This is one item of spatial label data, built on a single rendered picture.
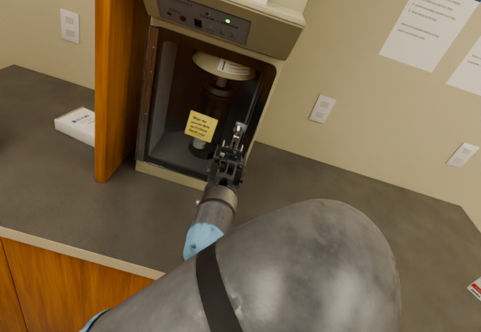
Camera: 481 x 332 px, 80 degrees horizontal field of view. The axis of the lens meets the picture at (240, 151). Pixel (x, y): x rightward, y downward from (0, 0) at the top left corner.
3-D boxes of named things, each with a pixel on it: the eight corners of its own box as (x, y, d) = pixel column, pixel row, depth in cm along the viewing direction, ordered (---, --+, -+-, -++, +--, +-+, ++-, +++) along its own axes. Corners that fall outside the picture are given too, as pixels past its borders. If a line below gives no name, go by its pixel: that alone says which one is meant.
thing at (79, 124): (82, 115, 105) (81, 106, 103) (119, 133, 103) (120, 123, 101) (54, 129, 95) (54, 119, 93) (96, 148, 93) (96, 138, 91)
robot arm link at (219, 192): (230, 230, 58) (191, 220, 58) (233, 213, 62) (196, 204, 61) (239, 203, 54) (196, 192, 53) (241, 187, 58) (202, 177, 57)
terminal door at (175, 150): (137, 159, 88) (152, 23, 66) (233, 189, 89) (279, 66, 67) (137, 160, 87) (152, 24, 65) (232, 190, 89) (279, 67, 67)
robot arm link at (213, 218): (198, 282, 50) (169, 252, 46) (211, 232, 59) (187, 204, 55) (237, 272, 47) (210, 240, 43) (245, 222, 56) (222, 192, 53)
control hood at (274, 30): (150, 13, 65) (155, -39, 59) (286, 59, 67) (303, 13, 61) (127, 21, 55) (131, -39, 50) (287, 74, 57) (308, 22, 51)
